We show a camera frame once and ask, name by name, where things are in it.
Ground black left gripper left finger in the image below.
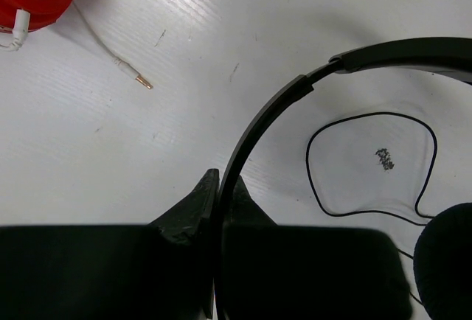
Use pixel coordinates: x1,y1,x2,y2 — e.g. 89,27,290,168
149,169,220,319

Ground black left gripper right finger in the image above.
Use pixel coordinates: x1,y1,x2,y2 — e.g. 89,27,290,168
224,178,277,319

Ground black wired headphones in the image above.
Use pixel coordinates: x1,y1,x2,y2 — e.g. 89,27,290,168
212,37,472,320

